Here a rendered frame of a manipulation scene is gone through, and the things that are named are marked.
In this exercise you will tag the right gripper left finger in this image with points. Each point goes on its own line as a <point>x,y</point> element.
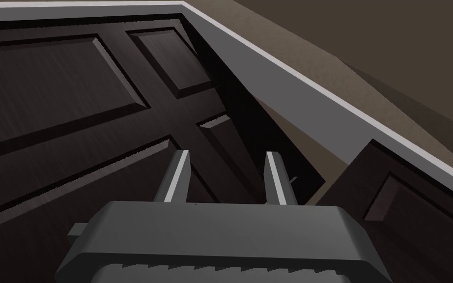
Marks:
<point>174,179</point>

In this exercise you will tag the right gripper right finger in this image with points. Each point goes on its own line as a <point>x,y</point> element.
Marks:
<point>278,181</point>

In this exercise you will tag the dark brown panelled door leaf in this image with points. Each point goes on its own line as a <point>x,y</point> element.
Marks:
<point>415,212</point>
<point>93,118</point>

